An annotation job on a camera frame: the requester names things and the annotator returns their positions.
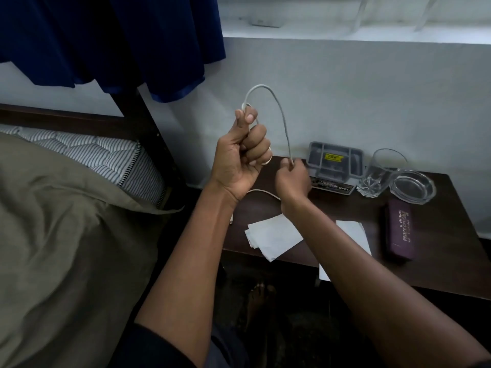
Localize person's right hand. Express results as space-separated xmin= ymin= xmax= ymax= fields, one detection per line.
xmin=274 ymin=157 xmax=313 ymax=216

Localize person's left hand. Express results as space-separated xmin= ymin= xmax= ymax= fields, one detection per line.
xmin=209 ymin=107 xmax=273 ymax=203

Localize white cable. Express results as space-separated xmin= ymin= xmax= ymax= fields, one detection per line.
xmin=229 ymin=84 xmax=295 ymax=225

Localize person's right forearm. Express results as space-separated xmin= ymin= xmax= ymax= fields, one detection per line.
xmin=280 ymin=195 xmax=491 ymax=368

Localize person's left forearm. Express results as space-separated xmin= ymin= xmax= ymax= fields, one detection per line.
xmin=134 ymin=181 xmax=240 ymax=368

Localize grey plastic organiser tray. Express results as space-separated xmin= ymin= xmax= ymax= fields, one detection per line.
xmin=307 ymin=141 xmax=364 ymax=185

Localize black printed box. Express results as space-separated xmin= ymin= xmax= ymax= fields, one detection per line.
xmin=310 ymin=176 xmax=357 ymax=196

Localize folded white paper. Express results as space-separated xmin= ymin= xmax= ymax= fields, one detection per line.
xmin=244 ymin=213 xmax=304 ymax=263

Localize clear drinking glass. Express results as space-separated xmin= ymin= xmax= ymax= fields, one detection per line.
xmin=357 ymin=148 xmax=408 ymax=198

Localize flat white paper sheet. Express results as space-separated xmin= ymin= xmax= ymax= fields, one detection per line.
xmin=319 ymin=220 xmax=372 ymax=282

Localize clear glass ashtray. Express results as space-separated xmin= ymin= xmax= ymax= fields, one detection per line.
xmin=389 ymin=169 xmax=437 ymax=205

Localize purple rectangular case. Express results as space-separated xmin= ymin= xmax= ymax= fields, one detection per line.
xmin=385 ymin=199 xmax=417 ymax=262

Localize person's bare foot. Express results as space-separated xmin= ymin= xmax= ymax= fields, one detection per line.
xmin=244 ymin=283 xmax=277 ymax=336

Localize striped mattress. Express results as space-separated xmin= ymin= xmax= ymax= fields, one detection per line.
xmin=0 ymin=124 xmax=166 ymax=206

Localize white window sill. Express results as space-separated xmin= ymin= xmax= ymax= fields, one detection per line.
xmin=217 ymin=0 xmax=491 ymax=45

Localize dark blue curtain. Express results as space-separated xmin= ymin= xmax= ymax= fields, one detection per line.
xmin=0 ymin=0 xmax=226 ymax=103

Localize dark wooden bedside table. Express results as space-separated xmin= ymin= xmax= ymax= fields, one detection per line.
xmin=222 ymin=160 xmax=491 ymax=301

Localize olive green blanket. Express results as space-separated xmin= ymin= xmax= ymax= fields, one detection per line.
xmin=0 ymin=133 xmax=185 ymax=368

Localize person's dark shorts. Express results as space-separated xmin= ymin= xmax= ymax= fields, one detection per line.
xmin=109 ymin=322 xmax=246 ymax=368

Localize dark wooden bed frame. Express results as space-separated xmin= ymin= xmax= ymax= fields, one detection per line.
xmin=0 ymin=85 xmax=188 ymax=211

